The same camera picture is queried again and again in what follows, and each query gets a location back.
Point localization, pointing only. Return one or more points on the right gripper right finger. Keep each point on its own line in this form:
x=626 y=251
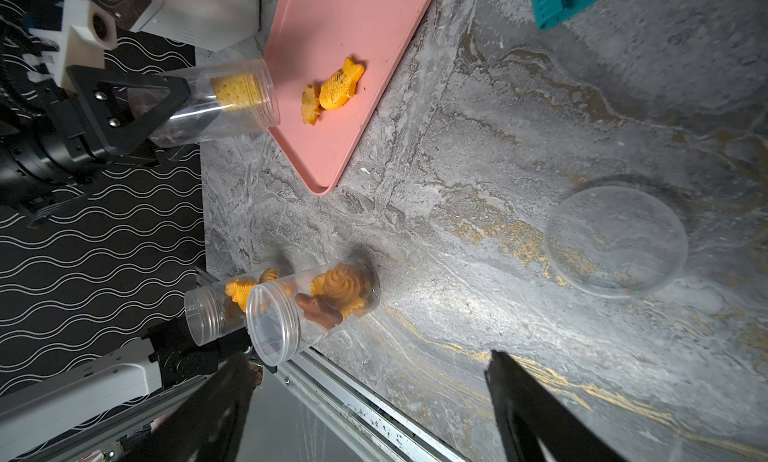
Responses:
x=532 y=422

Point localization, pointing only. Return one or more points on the orange round cookie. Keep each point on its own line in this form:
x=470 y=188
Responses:
x=310 y=105

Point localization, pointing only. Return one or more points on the clear jar lid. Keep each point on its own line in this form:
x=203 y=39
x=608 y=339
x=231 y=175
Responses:
x=615 y=242

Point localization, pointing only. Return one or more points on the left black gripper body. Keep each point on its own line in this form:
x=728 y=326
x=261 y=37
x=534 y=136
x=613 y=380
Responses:
x=50 y=162

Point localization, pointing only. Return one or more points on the clear jar with cookies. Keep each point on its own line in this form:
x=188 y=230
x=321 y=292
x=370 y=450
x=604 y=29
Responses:
x=202 y=119

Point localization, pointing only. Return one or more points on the yellow square waffle cookie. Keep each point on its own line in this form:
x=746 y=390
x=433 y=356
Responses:
x=237 y=92

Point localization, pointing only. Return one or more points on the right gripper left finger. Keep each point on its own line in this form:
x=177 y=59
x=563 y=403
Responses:
x=209 y=426

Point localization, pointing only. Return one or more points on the clear jar orange cookies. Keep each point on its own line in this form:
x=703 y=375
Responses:
x=217 y=309

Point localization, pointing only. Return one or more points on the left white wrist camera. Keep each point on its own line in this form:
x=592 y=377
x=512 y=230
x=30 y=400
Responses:
x=78 y=33

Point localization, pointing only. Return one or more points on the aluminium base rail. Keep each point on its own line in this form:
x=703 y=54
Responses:
x=336 y=414

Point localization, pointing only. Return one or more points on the pink plastic tray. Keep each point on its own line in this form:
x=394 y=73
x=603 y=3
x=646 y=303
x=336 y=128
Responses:
x=330 y=61

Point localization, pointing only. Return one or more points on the clear jar brown cookies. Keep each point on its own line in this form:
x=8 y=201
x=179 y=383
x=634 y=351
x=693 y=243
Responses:
x=288 y=315

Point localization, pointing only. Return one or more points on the orange fish cookie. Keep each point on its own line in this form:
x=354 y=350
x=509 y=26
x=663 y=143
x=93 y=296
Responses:
x=341 y=86

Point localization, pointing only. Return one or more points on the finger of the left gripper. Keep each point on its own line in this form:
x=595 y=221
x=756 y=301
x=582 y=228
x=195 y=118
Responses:
x=122 y=110

